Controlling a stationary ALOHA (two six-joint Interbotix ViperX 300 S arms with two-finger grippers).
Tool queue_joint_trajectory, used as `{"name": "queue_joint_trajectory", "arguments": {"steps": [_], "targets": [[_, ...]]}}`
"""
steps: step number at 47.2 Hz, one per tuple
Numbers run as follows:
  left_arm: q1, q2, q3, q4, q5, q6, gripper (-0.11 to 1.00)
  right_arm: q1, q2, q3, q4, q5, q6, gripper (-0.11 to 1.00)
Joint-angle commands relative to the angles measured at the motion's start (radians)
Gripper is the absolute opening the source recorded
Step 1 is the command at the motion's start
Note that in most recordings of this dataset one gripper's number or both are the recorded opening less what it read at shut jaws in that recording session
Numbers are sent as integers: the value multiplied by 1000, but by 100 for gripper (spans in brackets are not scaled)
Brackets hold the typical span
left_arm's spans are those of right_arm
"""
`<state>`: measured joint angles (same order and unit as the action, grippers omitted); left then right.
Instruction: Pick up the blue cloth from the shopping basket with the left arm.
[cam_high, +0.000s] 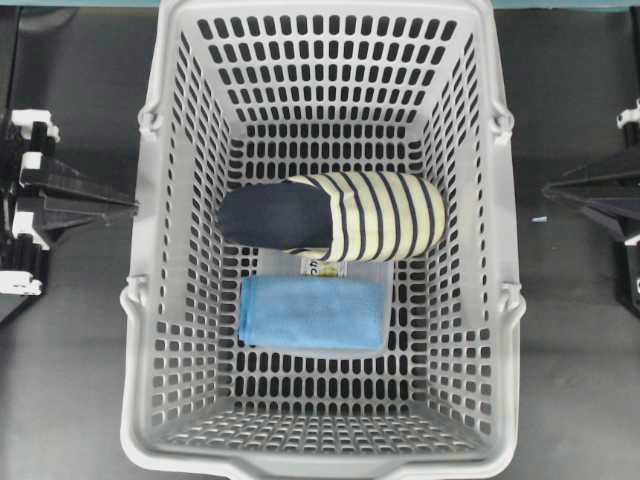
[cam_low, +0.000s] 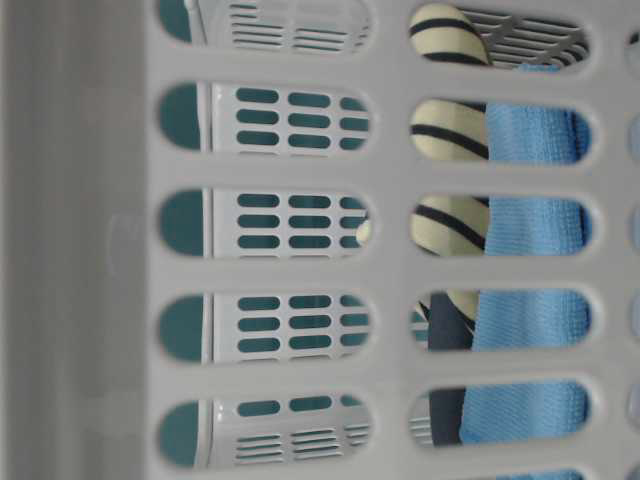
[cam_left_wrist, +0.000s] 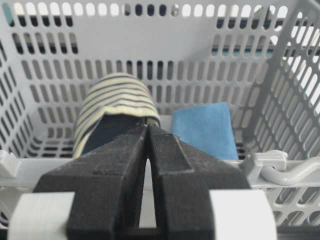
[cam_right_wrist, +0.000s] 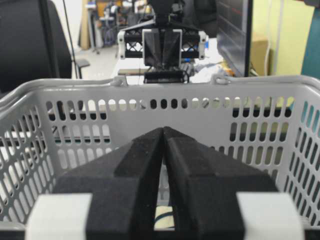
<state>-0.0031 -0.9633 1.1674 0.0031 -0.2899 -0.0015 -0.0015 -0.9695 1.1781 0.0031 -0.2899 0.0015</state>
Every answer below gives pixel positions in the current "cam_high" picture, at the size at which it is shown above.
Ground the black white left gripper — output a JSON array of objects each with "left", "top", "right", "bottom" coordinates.
[{"left": 1, "top": 109, "right": 138, "bottom": 296}]

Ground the grey plastic shopping basket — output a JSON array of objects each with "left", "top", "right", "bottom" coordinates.
[{"left": 120, "top": 1, "right": 526, "bottom": 479}]

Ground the striped cream navy slipper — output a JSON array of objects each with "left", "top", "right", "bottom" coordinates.
[{"left": 217, "top": 171, "right": 446, "bottom": 262}]

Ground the clear plastic package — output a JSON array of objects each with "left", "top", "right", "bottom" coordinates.
[{"left": 257, "top": 249, "right": 394, "bottom": 359}]

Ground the blue cloth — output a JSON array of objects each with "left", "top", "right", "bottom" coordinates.
[{"left": 237, "top": 276, "right": 385, "bottom": 351}]

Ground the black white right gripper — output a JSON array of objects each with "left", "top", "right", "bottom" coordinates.
[{"left": 542, "top": 100, "right": 639, "bottom": 306}]

